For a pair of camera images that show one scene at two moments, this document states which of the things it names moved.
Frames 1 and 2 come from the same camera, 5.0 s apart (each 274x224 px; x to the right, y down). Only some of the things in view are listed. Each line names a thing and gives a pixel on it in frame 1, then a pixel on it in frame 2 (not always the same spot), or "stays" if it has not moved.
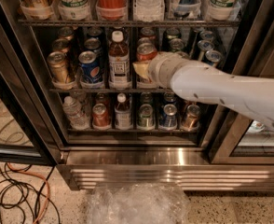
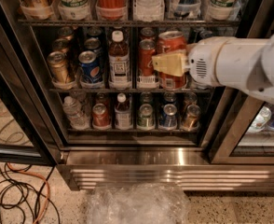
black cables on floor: (10, 189) stays
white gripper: (157, 67) → (202, 63)
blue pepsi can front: (91, 70) stays
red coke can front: (145, 51) → (168, 42)
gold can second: (61, 45) stays
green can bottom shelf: (145, 119) stays
